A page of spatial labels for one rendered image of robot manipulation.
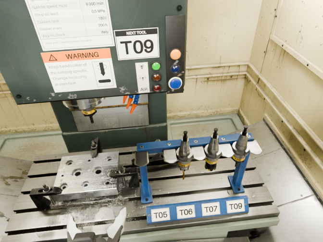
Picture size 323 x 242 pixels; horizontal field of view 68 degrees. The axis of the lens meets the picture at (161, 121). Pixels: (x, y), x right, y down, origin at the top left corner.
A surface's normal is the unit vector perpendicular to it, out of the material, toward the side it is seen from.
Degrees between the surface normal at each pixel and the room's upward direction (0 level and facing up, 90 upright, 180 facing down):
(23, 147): 0
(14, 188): 24
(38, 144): 0
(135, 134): 90
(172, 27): 90
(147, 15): 90
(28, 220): 0
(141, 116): 90
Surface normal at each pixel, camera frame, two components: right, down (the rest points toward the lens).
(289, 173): -0.44, -0.67
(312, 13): -0.99, 0.09
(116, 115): 0.10, 0.64
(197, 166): -0.04, -0.77
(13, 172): 0.38, -0.74
